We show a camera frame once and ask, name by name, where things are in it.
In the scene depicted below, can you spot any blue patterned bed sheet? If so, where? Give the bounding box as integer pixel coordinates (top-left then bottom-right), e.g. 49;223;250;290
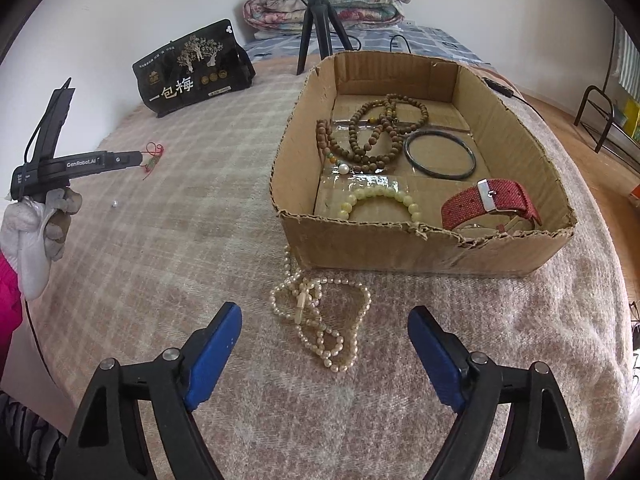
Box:
244;22;492;67

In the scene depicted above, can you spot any dark bangle ring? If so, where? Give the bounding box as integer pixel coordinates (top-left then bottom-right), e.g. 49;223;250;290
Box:
402;128;478;181

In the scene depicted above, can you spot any black tripod stand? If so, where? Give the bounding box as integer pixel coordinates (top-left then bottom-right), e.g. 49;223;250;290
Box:
296;0;362;75

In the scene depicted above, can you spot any folded floral quilt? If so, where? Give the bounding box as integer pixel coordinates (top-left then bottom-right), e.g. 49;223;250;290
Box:
242;0;411;34

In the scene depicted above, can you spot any black light cable with switch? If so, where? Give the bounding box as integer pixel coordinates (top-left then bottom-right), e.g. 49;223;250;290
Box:
389;32;547;122

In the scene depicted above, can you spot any cream bead bracelet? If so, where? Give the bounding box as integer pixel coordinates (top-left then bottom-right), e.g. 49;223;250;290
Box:
336;185;426;226

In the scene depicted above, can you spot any pink plaid bed blanket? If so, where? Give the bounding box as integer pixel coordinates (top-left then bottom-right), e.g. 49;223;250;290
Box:
32;58;639;479

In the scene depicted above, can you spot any striped hanging towel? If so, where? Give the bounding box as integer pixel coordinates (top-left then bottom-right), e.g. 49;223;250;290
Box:
614;18;640;102

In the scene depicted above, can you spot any yellow green box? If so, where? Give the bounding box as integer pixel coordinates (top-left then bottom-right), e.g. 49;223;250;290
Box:
623;98;640;142

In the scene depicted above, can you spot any white gloved left hand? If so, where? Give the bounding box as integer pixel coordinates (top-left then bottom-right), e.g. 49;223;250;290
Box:
1;188;82;301

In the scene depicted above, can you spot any black clothes rack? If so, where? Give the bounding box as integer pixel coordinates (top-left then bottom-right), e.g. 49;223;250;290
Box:
574;16;639;174

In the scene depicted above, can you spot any cardboard box tray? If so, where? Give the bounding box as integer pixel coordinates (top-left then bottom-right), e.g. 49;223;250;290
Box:
270;51;577;276

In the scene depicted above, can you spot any long brown bead necklace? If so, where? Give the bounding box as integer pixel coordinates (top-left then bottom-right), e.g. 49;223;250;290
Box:
314;92;432;177

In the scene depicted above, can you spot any white pearl necklace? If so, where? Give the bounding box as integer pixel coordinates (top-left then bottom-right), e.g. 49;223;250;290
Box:
269;244;374;373

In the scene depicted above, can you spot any red cord jade pendant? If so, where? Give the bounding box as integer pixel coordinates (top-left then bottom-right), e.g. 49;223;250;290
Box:
141;141;165;179

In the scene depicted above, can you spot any pink sleeve forearm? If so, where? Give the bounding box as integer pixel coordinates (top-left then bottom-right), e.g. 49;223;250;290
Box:
0;256;23;376

